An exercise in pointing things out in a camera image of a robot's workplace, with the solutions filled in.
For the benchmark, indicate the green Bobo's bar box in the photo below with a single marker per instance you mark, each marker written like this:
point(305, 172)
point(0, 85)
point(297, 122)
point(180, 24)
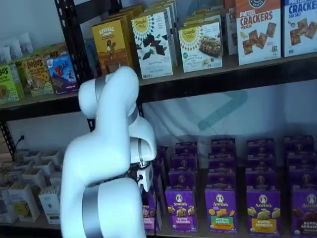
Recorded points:
point(19, 79)
point(8, 86)

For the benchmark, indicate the blue Z Bar box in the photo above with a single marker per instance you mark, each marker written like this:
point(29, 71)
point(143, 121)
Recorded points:
point(62, 74)

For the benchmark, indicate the white tea box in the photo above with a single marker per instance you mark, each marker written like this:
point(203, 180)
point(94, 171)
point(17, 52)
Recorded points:
point(49, 205)
point(34, 177)
point(55, 178)
point(7, 208)
point(23, 203)

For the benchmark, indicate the black metal shelf rack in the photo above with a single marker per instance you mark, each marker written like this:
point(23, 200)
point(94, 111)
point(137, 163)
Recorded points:
point(223, 83)
point(37, 109)

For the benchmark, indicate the yellow Bobo's bar box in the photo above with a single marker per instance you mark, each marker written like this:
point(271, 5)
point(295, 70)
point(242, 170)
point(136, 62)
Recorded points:
point(53, 49)
point(37, 77)

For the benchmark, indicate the purple Annie's box green patch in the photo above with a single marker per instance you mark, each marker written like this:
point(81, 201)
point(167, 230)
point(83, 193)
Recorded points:
point(220, 213)

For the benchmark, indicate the purple Annie's box yellow bunnies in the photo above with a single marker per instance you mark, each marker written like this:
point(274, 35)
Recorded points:
point(263, 215)

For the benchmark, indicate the pretzel crackers cheddar box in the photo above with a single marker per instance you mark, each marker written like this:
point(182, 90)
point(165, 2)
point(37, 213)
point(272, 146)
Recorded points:
point(257, 32)
point(230, 27)

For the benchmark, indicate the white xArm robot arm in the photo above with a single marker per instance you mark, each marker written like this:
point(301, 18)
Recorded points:
point(99, 148)

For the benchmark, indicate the purple Annie's box brown bunnies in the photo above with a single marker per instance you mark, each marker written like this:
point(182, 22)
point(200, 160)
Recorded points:
point(305, 213)

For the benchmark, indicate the white paper pouch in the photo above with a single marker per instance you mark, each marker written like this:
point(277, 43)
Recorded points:
point(26, 43)
point(5, 55)
point(15, 49)

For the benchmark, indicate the pretzel crackers sea salt box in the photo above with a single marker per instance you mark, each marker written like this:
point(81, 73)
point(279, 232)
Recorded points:
point(302, 29)

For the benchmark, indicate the white chocolate chip box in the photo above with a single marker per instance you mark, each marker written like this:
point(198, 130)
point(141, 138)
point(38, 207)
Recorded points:
point(151, 44)

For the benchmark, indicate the black wall plug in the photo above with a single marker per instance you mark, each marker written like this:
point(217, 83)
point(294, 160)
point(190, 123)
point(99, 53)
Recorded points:
point(21, 138)

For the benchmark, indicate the purple Annie's box pink patch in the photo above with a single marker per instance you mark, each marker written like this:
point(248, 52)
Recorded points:
point(148, 215)

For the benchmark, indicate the purple Annie's snack box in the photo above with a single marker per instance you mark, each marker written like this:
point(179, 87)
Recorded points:
point(302, 158)
point(221, 178)
point(260, 178)
point(261, 161)
point(182, 178)
point(298, 142)
point(221, 161)
point(223, 145)
point(184, 162)
point(303, 176)
point(185, 147)
point(260, 146)

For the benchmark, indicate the Simple Mills dark cracker box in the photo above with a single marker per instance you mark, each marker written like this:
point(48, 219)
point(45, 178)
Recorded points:
point(174, 29)

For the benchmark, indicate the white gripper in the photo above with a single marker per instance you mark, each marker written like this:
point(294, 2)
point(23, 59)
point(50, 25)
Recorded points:
point(147, 173)

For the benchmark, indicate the white plastic backdrop sheet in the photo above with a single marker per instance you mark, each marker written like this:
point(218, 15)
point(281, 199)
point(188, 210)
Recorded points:
point(173, 119)

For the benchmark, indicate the Simple Mills snack bar box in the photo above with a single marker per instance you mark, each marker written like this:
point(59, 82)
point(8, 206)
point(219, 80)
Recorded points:
point(200, 47)
point(203, 18)

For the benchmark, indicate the teal tape strip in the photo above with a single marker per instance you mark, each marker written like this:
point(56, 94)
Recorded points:
point(221, 111)

